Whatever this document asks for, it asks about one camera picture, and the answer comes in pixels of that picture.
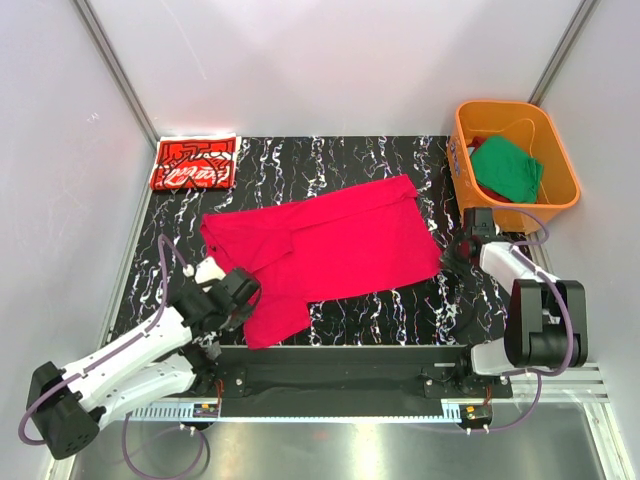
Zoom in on left aluminium corner post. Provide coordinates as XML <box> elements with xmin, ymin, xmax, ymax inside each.
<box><xmin>70</xmin><ymin>0</ymin><xmax>159</xmax><ymax>148</ymax></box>

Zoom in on crimson red polo shirt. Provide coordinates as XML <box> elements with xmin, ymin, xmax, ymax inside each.
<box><xmin>200</xmin><ymin>175</ymin><xmax>441</xmax><ymax>349</ymax></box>

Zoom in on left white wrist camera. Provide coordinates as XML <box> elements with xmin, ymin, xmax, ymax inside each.
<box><xmin>182</xmin><ymin>256</ymin><xmax>226</xmax><ymax>292</ymax></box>

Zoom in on green t-shirt in basket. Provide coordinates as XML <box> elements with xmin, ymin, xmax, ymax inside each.
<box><xmin>470</xmin><ymin>135</ymin><xmax>544</xmax><ymax>204</ymax></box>

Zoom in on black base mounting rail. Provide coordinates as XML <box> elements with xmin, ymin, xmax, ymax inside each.
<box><xmin>183</xmin><ymin>346</ymin><xmax>513</xmax><ymax>421</ymax></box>

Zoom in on right aluminium corner post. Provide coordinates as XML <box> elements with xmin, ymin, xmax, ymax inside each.
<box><xmin>528</xmin><ymin>0</ymin><xmax>601</xmax><ymax>107</ymax></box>

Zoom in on folded red patterned t-shirt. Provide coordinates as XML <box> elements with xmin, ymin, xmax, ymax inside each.
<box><xmin>149</xmin><ymin>134</ymin><xmax>242</xmax><ymax>191</ymax></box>

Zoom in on aluminium corner post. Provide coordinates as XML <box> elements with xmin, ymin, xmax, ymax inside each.
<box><xmin>528</xmin><ymin>0</ymin><xmax>601</xmax><ymax>107</ymax></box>
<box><xmin>70</xmin><ymin>0</ymin><xmax>159</xmax><ymax>148</ymax></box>

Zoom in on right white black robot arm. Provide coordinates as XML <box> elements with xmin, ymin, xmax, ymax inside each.
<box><xmin>441</xmin><ymin>207</ymin><xmax>588</xmax><ymax>387</ymax></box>

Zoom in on orange plastic basket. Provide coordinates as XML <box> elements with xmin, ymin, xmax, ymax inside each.
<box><xmin>447</xmin><ymin>100</ymin><xmax>580</xmax><ymax>234</ymax></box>

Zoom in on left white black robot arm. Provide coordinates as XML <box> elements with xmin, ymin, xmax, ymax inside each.
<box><xmin>19</xmin><ymin>268</ymin><xmax>262</xmax><ymax>460</ymax></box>

